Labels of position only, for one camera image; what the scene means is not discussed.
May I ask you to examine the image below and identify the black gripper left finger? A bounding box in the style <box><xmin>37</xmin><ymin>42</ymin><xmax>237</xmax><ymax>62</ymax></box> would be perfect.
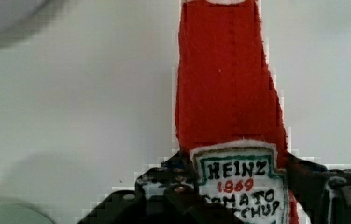
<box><xmin>77</xmin><ymin>152</ymin><xmax>245</xmax><ymax>224</ymax></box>

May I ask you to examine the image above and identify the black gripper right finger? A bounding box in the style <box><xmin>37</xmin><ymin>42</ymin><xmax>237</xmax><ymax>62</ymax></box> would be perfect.
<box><xmin>286</xmin><ymin>153</ymin><xmax>351</xmax><ymax>224</ymax></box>

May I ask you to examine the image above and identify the red plush ketchup bottle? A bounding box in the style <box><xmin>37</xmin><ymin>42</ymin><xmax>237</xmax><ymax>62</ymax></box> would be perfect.
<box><xmin>175</xmin><ymin>0</ymin><xmax>299</xmax><ymax>224</ymax></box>

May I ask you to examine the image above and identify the green oval strainer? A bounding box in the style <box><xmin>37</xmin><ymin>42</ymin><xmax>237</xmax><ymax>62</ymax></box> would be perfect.
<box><xmin>0</xmin><ymin>202</ymin><xmax>55</xmax><ymax>224</ymax></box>

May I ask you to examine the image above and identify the round grey plate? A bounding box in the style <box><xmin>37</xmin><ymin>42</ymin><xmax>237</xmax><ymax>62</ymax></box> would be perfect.
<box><xmin>0</xmin><ymin>0</ymin><xmax>70</xmax><ymax>49</ymax></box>

